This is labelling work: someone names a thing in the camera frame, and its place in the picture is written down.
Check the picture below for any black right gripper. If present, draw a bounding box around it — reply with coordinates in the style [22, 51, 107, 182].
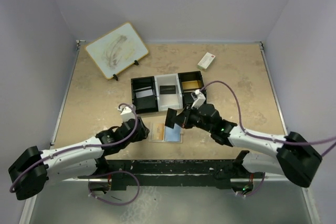
[172, 104, 213, 133]

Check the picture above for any dark grey card with chip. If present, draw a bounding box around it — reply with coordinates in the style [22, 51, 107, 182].
[164, 108, 177, 129]

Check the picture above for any beige card holder wallet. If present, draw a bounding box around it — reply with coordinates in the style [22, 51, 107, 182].
[148, 123, 183, 143]

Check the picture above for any gold card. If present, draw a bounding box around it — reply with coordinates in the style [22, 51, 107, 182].
[182, 80, 203, 92]
[152, 123, 165, 142]

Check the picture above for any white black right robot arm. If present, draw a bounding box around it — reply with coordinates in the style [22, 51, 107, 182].
[166, 104, 322, 188]

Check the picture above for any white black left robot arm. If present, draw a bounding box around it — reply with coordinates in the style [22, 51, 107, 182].
[8, 117, 150, 200]

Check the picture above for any black card in middle bin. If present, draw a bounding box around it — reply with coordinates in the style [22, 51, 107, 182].
[159, 85, 176, 95]

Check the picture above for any white card in left bin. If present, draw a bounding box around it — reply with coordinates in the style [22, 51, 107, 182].
[135, 89, 153, 99]

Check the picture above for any black right bin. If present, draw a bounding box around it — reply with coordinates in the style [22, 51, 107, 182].
[178, 71, 204, 107]

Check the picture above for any black bin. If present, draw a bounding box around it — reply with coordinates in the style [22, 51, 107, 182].
[178, 71, 204, 107]
[131, 76, 159, 114]

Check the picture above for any black left bin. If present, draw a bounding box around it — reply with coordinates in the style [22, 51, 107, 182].
[131, 76, 159, 114]

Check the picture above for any white middle bin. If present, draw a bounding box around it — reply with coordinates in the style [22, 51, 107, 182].
[154, 73, 183, 112]

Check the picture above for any small white red box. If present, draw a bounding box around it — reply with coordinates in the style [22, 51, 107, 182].
[197, 52, 216, 71]

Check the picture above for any black board stand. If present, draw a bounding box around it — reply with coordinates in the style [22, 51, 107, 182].
[112, 60, 139, 81]

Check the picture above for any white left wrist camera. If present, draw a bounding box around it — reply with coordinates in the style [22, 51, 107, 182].
[118, 103, 136, 122]

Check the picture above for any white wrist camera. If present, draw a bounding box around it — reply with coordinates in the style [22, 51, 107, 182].
[118, 103, 136, 122]
[191, 89, 206, 109]

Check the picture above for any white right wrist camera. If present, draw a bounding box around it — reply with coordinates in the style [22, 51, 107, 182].
[191, 89, 206, 109]

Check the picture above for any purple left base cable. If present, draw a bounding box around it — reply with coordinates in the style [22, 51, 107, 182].
[88, 170, 141, 206]

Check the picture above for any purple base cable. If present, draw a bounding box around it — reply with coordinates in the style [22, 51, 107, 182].
[235, 171, 267, 199]
[88, 170, 141, 206]

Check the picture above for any aluminium table frame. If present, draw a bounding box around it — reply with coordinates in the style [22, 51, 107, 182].
[20, 44, 319, 223]

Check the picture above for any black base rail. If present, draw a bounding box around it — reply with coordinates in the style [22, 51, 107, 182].
[81, 158, 251, 189]

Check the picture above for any white board with wooden frame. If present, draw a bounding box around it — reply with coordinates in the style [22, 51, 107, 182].
[85, 22, 149, 80]

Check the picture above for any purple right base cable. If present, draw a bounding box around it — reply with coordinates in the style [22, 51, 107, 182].
[235, 171, 267, 199]

